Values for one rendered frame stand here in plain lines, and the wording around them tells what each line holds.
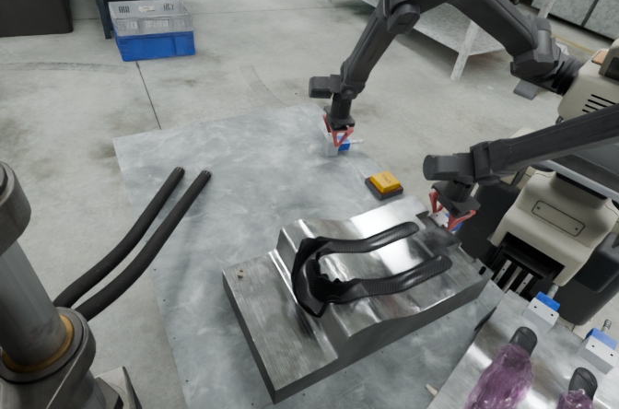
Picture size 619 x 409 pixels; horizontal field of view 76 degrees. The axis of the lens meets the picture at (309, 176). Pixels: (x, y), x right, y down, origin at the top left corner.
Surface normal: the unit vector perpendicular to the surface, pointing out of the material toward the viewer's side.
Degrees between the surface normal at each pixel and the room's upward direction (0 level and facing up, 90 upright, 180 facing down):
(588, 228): 98
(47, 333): 90
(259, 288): 0
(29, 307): 90
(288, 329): 0
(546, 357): 0
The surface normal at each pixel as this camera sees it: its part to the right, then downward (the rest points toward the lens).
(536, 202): -0.70, 0.51
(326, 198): 0.11, -0.76
